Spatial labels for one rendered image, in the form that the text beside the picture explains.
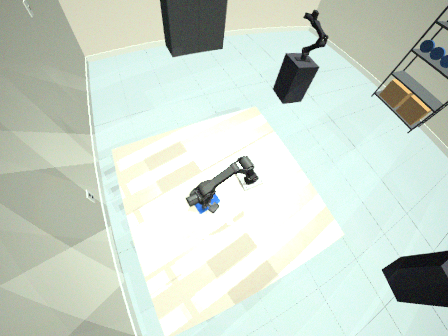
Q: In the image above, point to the blue circuit board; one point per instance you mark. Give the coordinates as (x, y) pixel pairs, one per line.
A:
(201, 209)

